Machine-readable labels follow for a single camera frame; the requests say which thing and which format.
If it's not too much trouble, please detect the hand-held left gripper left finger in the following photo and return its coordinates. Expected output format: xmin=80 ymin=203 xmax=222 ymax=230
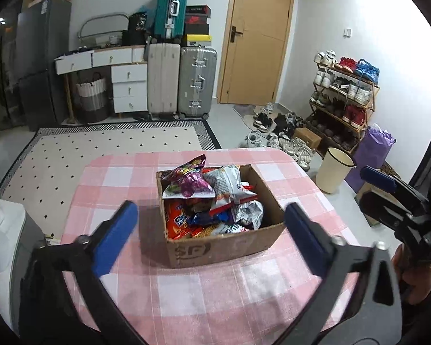
xmin=20 ymin=200 xmax=148 ymax=345

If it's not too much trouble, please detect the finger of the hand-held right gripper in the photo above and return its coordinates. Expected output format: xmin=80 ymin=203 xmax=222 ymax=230
xmin=360 ymin=165 xmax=431 ymax=216
xmin=359 ymin=190 xmax=415 ymax=231

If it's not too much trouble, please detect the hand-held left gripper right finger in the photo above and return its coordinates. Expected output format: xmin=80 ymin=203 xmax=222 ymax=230
xmin=273 ymin=202 xmax=403 ymax=345

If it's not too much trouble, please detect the purple and silver snack packet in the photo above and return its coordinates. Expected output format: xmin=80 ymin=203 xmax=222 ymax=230
xmin=235 ymin=201 xmax=264 ymax=231

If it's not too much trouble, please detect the purple candy bag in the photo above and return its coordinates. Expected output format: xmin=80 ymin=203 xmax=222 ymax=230
xmin=161 ymin=154 xmax=216 ymax=200

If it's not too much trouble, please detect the brown cardboard box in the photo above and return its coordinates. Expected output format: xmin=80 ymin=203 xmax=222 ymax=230
xmin=155 ymin=163 xmax=286 ymax=269

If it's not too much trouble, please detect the blue cookie packet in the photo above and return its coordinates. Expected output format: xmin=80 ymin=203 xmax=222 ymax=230
xmin=192 ymin=210 xmax=234 ymax=227

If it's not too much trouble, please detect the white snack bag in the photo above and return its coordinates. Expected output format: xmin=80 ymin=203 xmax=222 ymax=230
xmin=203 ymin=165 xmax=257 ymax=205

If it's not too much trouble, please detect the person's right forearm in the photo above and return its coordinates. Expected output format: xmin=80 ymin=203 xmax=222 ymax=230
xmin=402 ymin=271 xmax=431 ymax=345

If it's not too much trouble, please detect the person's right hand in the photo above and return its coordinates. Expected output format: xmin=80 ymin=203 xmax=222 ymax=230
xmin=391 ymin=246 xmax=431 ymax=304

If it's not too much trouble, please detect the cream trash bin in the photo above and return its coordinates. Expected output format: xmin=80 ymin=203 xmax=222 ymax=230
xmin=315 ymin=147 xmax=356 ymax=195

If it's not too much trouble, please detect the cream dotted rug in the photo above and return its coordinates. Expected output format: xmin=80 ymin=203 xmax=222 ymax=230
xmin=0 ymin=118 xmax=223 ymax=238

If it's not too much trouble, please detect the wooden shoe rack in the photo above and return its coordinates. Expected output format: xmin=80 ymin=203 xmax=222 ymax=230
xmin=309 ymin=50 xmax=380 ymax=152

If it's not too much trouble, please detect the small brown carton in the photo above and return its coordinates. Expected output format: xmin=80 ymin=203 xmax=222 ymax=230
xmin=293 ymin=127 xmax=324 ymax=152

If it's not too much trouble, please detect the assorted sneakers collection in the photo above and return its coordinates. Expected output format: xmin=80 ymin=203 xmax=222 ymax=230
xmin=310 ymin=50 xmax=379 ymax=148

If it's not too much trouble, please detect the grey side cabinet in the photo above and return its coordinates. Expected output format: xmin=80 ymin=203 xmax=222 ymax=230
xmin=0 ymin=201 xmax=47 ymax=345

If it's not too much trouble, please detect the scattered shoes pile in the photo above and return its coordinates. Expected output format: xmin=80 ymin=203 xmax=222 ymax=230
xmin=246 ymin=102 xmax=315 ymax=171

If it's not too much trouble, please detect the pink checkered tablecloth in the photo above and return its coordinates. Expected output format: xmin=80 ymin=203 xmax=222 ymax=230
xmin=59 ymin=147 xmax=363 ymax=345

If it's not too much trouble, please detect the grey door mat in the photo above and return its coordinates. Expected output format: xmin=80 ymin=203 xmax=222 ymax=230
xmin=233 ymin=103 xmax=274 ymax=130

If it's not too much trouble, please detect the grey and white laundry basket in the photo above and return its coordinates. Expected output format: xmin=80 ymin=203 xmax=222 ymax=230
xmin=75 ymin=73 xmax=110 ymax=123

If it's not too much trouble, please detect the white drawer unit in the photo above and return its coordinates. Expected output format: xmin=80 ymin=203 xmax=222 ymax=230
xmin=111 ymin=63 xmax=148 ymax=114

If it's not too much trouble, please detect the cream suitcase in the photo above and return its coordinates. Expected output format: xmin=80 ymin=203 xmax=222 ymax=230
xmin=146 ymin=42 xmax=181 ymax=120

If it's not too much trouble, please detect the silver suitcase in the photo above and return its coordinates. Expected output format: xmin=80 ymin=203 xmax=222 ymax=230
xmin=177 ymin=46 xmax=218 ymax=119

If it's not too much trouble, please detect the white desk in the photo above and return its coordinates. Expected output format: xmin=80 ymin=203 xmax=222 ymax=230
xmin=55 ymin=45 xmax=148 ymax=121

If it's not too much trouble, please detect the wooden door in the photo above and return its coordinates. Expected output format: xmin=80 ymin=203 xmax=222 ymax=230
xmin=216 ymin=0 xmax=296 ymax=106

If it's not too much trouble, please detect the grey refrigerator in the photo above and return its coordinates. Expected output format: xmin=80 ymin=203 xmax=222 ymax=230
xmin=16 ymin=0 xmax=72 ymax=132

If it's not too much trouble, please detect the black storage box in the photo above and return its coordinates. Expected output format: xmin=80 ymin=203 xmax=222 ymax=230
xmin=121 ymin=30 xmax=148 ymax=46

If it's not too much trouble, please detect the dark glass cabinet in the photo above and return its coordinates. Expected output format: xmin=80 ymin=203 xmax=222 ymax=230
xmin=0 ymin=7 xmax=22 ymax=132

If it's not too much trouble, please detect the oval framed mirror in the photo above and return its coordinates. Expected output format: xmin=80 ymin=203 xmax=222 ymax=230
xmin=77 ymin=12 xmax=129 ymax=40

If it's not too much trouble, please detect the black printed bag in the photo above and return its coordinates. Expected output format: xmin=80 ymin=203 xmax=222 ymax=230
xmin=128 ymin=12 xmax=148 ymax=31

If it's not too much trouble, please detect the plain black shoebox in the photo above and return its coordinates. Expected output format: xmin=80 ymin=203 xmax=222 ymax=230
xmin=184 ymin=24 xmax=209 ymax=37

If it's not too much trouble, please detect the green suitcase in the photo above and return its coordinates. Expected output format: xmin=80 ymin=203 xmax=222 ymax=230
xmin=154 ymin=0 xmax=189 ymax=42

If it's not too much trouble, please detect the black shoebox with red lid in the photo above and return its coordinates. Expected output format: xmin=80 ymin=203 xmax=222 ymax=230
xmin=185 ymin=5 xmax=212 ymax=17

